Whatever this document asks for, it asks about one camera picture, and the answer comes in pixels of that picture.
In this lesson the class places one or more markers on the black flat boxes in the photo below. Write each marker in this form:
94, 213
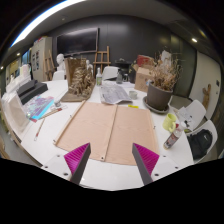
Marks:
31, 90

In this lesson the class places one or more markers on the light wooden panel board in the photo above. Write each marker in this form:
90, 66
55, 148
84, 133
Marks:
110, 130

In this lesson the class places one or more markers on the black wall screen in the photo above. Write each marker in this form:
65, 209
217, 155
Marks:
77, 41

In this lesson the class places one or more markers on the printed newspaper sheet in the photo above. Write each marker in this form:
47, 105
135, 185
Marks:
113, 93

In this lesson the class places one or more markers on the black backpack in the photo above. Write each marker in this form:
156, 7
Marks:
199, 143

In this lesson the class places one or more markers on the wooden figure sculpture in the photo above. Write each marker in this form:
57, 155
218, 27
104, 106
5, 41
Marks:
206, 96

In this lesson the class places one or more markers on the white chair with green cushion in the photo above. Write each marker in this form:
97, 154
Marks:
211, 128

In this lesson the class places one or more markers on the dark double door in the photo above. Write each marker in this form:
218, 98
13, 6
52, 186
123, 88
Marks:
183, 66

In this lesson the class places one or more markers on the brown carved relief sculpture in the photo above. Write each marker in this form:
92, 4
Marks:
80, 83

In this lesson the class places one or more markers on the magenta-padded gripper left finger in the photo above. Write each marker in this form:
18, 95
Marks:
76, 160

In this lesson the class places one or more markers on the white plaster figurine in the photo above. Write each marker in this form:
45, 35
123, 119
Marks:
89, 66

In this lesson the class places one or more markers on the wooden easel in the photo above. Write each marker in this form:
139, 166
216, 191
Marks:
49, 65
101, 61

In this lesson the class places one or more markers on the dried plant in dark pot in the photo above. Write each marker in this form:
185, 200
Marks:
159, 96

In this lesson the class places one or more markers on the small white cup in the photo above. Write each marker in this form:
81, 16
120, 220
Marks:
133, 94

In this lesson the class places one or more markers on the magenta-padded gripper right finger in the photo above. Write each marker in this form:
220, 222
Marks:
146, 160

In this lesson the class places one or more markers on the paint brush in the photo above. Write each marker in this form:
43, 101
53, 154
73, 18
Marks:
39, 129

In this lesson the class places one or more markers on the clear bottle with white cap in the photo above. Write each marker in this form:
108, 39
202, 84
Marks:
172, 138

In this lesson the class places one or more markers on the colourful painted sheet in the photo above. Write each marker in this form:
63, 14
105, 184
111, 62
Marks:
39, 106

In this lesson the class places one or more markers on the dark round plant saucer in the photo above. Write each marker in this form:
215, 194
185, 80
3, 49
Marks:
151, 108

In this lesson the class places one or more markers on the cardboard box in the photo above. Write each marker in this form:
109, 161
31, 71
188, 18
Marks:
142, 80

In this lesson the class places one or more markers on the stack of papers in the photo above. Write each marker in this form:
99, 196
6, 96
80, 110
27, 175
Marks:
186, 116

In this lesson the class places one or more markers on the white cabinet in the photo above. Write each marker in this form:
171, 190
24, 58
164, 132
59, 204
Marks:
40, 55

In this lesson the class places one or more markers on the yellow-green mug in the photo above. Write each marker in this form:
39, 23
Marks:
169, 121

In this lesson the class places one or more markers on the white plastic chair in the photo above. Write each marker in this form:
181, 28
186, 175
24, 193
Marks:
198, 108

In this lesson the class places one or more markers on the white-green spray bottle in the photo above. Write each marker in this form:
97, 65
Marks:
99, 78

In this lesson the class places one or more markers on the white plaster bust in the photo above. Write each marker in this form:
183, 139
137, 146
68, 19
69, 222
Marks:
60, 63

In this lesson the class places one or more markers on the small flat yellow object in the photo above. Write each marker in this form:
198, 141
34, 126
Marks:
133, 106

